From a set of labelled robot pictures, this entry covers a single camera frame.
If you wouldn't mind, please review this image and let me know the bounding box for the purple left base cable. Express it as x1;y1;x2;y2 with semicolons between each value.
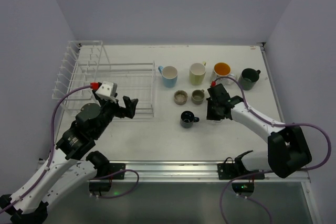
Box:
90;168;140;199

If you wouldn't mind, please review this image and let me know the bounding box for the white patterned orange-inside mug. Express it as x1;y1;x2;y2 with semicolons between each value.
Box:
210;62;237;86

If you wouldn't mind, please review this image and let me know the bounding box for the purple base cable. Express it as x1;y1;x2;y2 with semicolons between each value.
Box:
90;168;140;199
219;170;274;224

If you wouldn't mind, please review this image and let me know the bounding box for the white wire plate rack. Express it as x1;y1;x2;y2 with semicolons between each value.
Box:
52;40;115;101

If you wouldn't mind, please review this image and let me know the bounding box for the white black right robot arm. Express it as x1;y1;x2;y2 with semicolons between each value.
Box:
206;83;312;178

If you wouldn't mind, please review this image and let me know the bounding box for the aluminium mounting rail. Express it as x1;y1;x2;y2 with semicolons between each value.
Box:
34;158;310;183

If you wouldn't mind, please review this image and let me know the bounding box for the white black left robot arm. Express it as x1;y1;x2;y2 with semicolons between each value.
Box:
1;89;138;223

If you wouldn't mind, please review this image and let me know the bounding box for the speckled beige small cup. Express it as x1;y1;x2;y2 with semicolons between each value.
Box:
174;90;188;105

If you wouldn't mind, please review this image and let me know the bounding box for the clear glass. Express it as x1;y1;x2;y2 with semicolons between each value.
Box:
212;119;223;124

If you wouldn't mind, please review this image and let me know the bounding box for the pale yellow mug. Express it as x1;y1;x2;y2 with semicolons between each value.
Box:
189;61;206;86

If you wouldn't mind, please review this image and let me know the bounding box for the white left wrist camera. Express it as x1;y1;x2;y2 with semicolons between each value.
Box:
96;81;118;103

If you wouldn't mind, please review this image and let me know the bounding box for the light blue mug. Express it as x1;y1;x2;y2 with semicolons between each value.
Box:
158;66;178;88

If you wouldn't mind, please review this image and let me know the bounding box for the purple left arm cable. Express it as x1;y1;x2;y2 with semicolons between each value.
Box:
0;82;99;217

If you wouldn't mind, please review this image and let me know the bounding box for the dark blue mug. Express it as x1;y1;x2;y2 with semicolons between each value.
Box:
180;111;200;129

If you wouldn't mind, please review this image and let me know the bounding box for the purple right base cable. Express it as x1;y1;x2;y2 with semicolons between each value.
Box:
219;170;274;224

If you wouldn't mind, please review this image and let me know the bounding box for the dark teal wave mug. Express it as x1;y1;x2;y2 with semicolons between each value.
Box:
238;68;261;90

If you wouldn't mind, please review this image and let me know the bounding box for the grey small cup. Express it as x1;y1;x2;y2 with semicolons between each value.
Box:
191;89;205;105

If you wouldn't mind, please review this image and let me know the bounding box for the white wire dish rack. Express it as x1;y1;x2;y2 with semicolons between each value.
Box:
93;58;155;120

